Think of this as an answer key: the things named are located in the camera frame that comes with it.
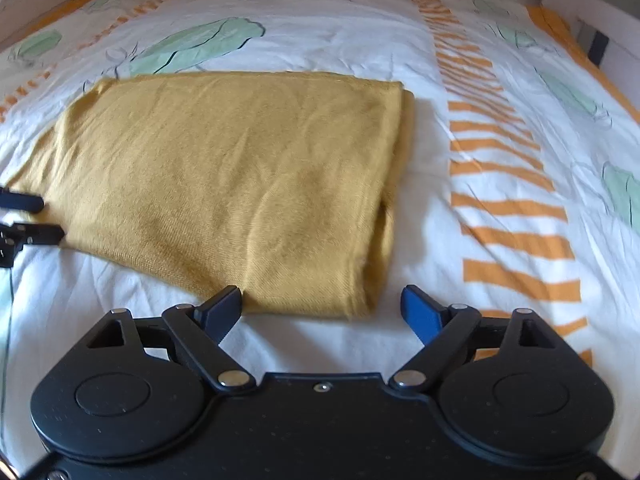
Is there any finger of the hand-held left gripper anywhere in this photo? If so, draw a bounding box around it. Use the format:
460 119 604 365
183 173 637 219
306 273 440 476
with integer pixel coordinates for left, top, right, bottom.
0 222 67 268
0 187 46 214

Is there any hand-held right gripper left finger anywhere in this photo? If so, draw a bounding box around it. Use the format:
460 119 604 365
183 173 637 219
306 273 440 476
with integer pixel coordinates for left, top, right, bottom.
87 285 254 393

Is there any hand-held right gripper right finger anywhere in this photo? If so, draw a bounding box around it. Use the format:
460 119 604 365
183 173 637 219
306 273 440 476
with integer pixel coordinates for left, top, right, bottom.
389 284 558 394

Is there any mustard yellow knit sweater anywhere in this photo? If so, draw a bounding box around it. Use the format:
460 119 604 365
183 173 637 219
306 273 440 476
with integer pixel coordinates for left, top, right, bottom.
5 71 417 320

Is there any leaf print duvet cover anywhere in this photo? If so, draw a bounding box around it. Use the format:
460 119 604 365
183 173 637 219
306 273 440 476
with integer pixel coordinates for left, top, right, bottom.
0 0 640 471

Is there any thin dark cable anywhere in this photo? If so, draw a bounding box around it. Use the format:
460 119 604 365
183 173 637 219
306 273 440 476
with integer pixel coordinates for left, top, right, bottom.
0 265 17 413

